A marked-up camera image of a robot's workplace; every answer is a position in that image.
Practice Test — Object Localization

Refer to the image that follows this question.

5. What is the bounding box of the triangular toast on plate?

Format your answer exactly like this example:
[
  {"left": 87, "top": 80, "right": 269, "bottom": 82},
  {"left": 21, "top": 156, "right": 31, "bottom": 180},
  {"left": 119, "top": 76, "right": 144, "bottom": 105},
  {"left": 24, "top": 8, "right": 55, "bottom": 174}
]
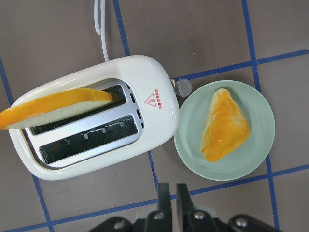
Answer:
[{"left": 200, "top": 88, "right": 251, "bottom": 162}]

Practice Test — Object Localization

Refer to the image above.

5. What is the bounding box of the light green plate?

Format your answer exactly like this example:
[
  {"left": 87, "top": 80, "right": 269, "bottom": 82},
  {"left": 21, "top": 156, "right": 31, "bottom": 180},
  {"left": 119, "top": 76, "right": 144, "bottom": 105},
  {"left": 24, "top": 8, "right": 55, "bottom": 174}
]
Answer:
[{"left": 174, "top": 80, "right": 275, "bottom": 181}]

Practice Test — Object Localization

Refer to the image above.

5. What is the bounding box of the white two-slot toaster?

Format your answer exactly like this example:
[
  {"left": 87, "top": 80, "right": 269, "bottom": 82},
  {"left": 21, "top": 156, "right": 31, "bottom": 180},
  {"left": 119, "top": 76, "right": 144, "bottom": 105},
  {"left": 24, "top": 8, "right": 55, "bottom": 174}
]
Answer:
[{"left": 9, "top": 55, "right": 192, "bottom": 181}]

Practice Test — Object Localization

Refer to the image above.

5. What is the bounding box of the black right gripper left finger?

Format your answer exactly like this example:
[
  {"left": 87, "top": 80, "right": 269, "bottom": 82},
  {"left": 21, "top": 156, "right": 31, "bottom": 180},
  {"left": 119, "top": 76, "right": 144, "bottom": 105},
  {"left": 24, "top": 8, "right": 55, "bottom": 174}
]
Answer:
[{"left": 157, "top": 183, "right": 172, "bottom": 217}]

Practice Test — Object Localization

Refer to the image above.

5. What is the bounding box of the bread slice in toaster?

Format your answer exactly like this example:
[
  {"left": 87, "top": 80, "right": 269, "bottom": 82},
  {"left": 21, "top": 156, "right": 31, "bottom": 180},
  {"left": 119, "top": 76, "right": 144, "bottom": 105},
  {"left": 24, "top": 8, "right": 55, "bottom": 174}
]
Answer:
[{"left": 0, "top": 88, "right": 113, "bottom": 130}]

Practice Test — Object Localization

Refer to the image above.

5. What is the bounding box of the white toaster power cable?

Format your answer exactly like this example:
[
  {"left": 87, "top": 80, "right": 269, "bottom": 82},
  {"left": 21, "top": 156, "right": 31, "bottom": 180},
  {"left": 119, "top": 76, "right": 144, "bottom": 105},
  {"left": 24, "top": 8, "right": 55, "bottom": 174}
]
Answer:
[{"left": 93, "top": 0, "right": 110, "bottom": 62}]

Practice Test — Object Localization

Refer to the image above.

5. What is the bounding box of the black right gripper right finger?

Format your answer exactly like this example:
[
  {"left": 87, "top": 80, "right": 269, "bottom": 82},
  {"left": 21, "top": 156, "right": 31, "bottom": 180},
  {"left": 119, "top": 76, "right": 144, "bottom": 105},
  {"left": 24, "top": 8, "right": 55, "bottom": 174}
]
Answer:
[{"left": 176, "top": 183, "right": 194, "bottom": 217}]

